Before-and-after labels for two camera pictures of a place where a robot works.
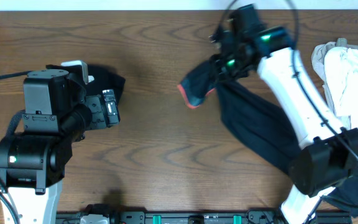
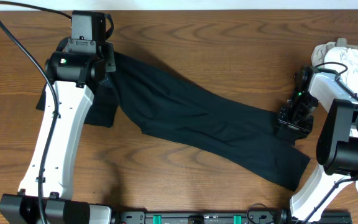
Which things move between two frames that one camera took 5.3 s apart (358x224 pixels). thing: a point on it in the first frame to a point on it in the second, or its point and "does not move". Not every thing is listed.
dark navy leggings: x=252 y=115 to x=248 y=138
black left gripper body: x=99 y=112 to x=110 y=58
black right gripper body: x=232 y=66 to x=298 y=118
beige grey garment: x=318 y=61 does not move
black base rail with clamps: x=199 y=217 does not move
